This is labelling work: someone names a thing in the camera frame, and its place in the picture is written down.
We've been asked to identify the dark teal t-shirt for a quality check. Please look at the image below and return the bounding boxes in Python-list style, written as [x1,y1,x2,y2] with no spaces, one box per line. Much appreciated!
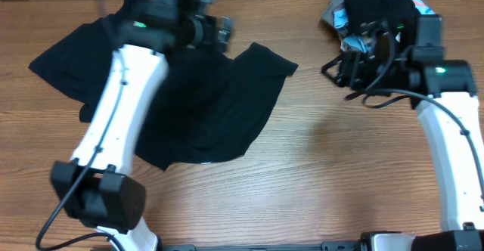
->
[29,21,297,169]

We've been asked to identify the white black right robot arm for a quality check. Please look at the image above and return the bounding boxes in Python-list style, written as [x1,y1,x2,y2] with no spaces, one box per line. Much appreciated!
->
[321,14,483,251]

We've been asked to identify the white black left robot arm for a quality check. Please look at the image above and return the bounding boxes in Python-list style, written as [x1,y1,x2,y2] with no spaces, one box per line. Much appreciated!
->
[51,0,232,250]

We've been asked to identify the light blue garment in pile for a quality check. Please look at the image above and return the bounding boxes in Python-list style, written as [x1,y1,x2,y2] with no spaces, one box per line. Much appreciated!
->
[334,9,369,53]

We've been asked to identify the black folded garment on pile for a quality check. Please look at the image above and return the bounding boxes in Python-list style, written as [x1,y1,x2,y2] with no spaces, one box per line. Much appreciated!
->
[343,0,420,35]

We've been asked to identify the grey garment in pile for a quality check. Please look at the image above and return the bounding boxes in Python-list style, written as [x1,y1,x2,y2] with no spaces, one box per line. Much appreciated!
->
[321,0,436,36]

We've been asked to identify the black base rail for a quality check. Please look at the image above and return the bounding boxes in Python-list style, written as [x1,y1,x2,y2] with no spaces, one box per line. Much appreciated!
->
[163,240,366,251]

